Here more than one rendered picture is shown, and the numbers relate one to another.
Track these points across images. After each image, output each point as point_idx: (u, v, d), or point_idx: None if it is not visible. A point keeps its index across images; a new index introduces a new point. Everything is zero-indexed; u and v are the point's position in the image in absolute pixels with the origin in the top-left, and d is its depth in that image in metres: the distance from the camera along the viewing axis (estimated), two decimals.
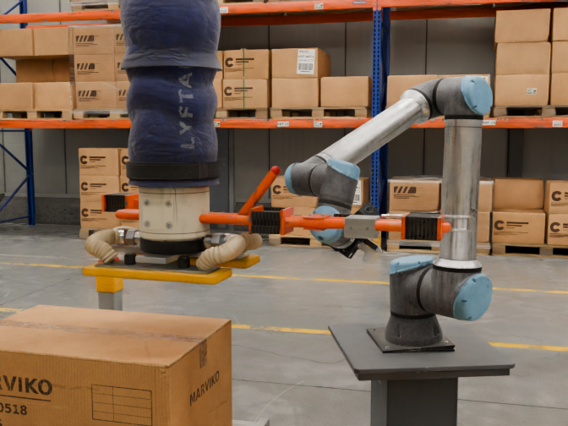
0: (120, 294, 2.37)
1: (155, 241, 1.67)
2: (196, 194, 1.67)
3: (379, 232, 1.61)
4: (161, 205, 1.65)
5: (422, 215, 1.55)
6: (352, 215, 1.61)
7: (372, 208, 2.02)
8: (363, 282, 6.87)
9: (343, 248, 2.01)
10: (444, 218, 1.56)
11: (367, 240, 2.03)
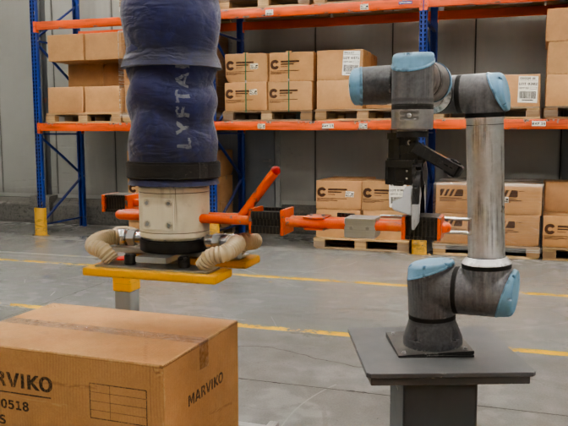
0: (137, 293, 2.38)
1: (155, 241, 1.67)
2: (196, 194, 1.67)
3: (379, 232, 1.61)
4: (161, 205, 1.65)
5: (422, 215, 1.55)
6: (352, 215, 1.61)
7: (460, 164, 1.51)
8: (406, 286, 6.76)
9: (393, 154, 1.54)
10: (444, 218, 1.56)
11: (417, 177, 1.50)
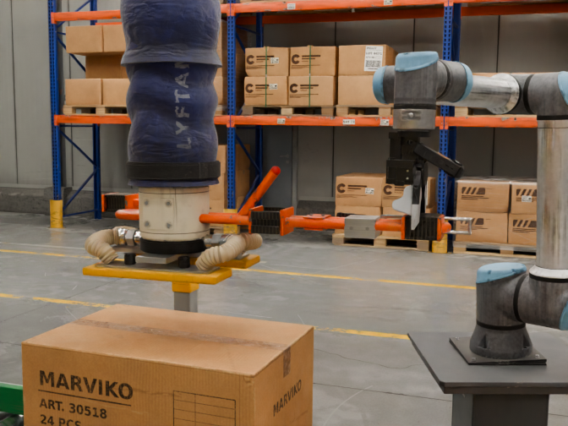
0: (195, 294, 2.32)
1: (155, 241, 1.67)
2: (196, 194, 1.67)
3: (379, 232, 1.61)
4: (161, 205, 1.65)
5: (422, 215, 1.55)
6: (352, 215, 1.61)
7: (461, 165, 1.51)
8: (430, 285, 6.70)
9: (395, 153, 1.54)
10: (444, 218, 1.56)
11: (418, 177, 1.50)
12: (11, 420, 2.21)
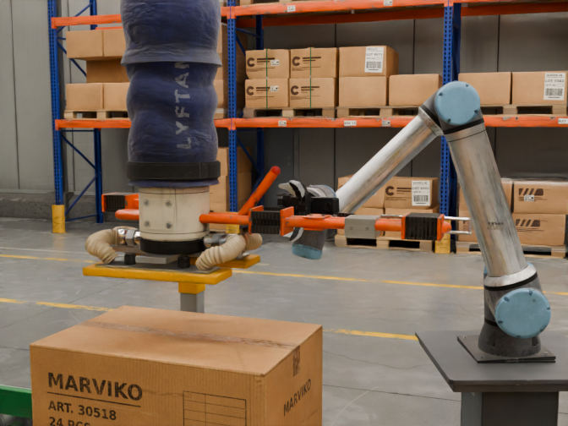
0: (202, 296, 2.31)
1: (155, 241, 1.67)
2: (196, 194, 1.67)
3: (379, 232, 1.61)
4: (161, 205, 1.65)
5: (422, 215, 1.55)
6: (352, 215, 1.61)
7: (337, 204, 1.88)
8: (434, 285, 6.68)
9: None
10: (444, 218, 1.56)
11: (305, 189, 1.88)
12: (19, 423, 2.20)
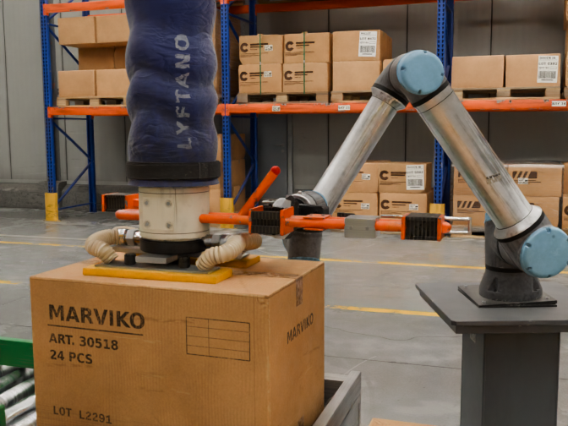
0: None
1: (155, 241, 1.67)
2: (196, 194, 1.67)
3: (379, 232, 1.61)
4: (161, 205, 1.65)
5: (422, 215, 1.55)
6: (352, 215, 1.61)
7: (327, 213, 1.76)
8: (429, 265, 6.69)
9: None
10: (444, 218, 1.56)
11: (292, 197, 1.75)
12: (18, 374, 2.19)
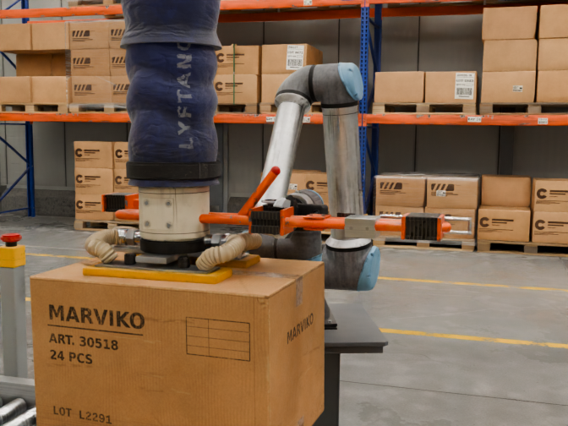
0: (22, 270, 2.48)
1: (155, 241, 1.67)
2: (196, 194, 1.67)
3: (379, 232, 1.61)
4: (161, 205, 1.65)
5: (422, 215, 1.55)
6: (352, 215, 1.61)
7: (326, 212, 1.76)
8: None
9: None
10: (444, 218, 1.56)
11: (291, 196, 1.75)
12: None
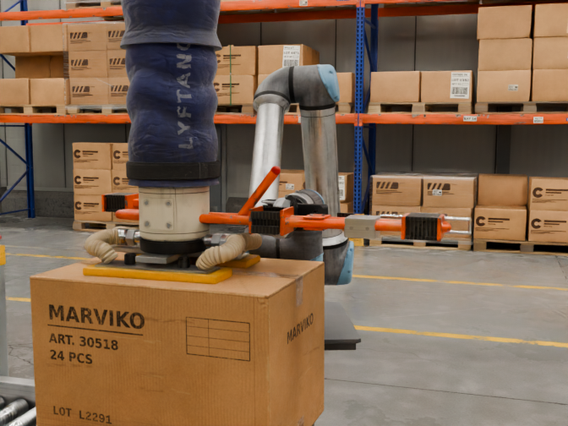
0: (2, 269, 2.51)
1: (155, 241, 1.67)
2: (196, 194, 1.67)
3: (379, 232, 1.61)
4: (161, 205, 1.65)
5: (422, 215, 1.55)
6: (352, 215, 1.61)
7: (326, 211, 1.76)
8: None
9: None
10: (444, 218, 1.56)
11: (291, 196, 1.75)
12: None
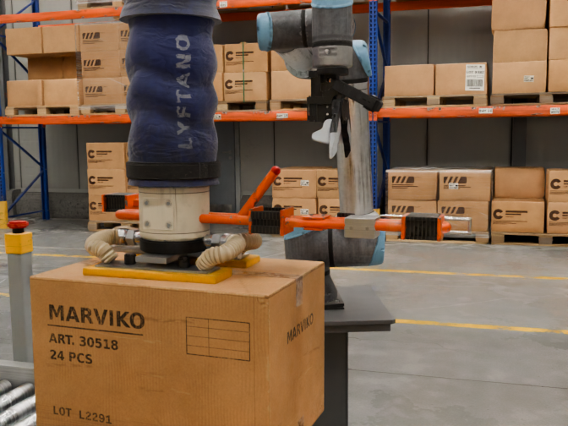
0: (29, 256, 2.49)
1: (155, 241, 1.67)
2: (196, 194, 1.67)
3: (379, 232, 1.61)
4: (161, 205, 1.65)
5: (422, 215, 1.55)
6: (352, 215, 1.61)
7: (378, 99, 1.56)
8: (352, 269, 6.91)
9: (315, 91, 1.59)
10: (444, 218, 1.56)
11: (337, 107, 1.55)
12: None
